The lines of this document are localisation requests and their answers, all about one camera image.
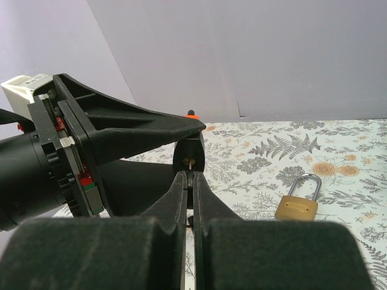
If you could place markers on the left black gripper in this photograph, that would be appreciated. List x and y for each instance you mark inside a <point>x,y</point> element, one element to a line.
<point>105,129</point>

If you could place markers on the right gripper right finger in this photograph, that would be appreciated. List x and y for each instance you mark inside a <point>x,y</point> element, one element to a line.
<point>234,253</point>

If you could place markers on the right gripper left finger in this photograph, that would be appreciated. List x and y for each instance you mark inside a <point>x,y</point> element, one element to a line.
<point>143,252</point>

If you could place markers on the orange black padlock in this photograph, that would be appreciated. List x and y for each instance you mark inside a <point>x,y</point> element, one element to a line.
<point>189,154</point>

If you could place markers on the black headed keys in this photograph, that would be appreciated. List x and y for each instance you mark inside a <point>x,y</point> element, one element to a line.
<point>190,181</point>

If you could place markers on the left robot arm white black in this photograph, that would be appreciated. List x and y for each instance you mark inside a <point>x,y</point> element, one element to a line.
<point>27,188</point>

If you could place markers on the brass padlock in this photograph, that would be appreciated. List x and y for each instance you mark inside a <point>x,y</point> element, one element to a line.
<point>294,208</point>

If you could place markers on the floral patterned mat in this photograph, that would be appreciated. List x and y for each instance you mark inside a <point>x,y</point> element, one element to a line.
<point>251,166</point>

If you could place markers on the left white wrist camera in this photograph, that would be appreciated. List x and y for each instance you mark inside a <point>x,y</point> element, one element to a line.
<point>20,89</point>

